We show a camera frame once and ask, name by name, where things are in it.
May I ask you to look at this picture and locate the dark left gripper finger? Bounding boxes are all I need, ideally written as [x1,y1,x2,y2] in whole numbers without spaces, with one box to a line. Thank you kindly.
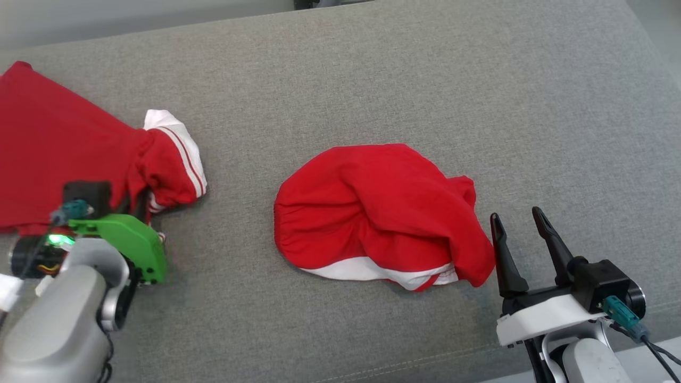
[114,184,134,216]
[136,186,153,228]

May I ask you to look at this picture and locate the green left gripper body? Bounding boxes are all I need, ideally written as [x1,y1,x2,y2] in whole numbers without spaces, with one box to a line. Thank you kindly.
[68,213,167,285]

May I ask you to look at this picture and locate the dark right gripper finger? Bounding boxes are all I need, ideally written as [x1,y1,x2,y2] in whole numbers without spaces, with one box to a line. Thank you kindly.
[489,213,530,298]
[532,206,575,287]

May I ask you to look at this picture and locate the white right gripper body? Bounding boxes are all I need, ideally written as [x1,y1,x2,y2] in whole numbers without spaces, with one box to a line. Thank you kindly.
[496,285,607,347]

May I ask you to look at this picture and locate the red garment with white sleeve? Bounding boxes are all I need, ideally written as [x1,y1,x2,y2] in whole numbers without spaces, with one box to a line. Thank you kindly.
[0,61,208,237]

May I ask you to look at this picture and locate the red garment with white band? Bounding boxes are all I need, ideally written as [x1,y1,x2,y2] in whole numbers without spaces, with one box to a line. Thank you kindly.
[273,143,496,292]

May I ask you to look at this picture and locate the black right gripper motor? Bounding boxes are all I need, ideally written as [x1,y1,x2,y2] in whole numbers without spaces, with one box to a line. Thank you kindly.
[628,285,647,321]

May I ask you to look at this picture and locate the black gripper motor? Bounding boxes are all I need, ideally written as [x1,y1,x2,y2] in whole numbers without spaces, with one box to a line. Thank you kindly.
[628,285,647,321]
[10,234,72,280]

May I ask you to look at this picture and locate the black left gripper motor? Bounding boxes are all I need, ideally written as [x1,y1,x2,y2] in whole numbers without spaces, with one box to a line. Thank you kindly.
[10,234,72,280]

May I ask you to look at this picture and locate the teal left camera connector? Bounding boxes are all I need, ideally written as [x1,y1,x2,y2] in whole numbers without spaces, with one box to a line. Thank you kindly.
[51,199,95,225]

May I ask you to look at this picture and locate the teal camera connector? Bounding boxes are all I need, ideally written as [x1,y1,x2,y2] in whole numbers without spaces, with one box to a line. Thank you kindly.
[603,295,650,344]
[51,199,95,225]

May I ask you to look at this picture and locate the teal right camera connector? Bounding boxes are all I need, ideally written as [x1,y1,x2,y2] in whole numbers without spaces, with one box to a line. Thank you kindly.
[603,295,650,344]

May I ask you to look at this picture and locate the black left camera cable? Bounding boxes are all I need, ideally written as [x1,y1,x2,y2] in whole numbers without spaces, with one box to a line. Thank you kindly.
[21,215,62,280]

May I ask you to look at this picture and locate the black camera cable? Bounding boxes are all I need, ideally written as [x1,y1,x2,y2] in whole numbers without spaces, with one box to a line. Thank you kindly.
[612,319,681,383]
[21,215,62,280]

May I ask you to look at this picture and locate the black right camera cable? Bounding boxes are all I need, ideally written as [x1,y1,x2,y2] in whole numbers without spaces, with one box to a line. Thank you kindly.
[612,319,681,383]

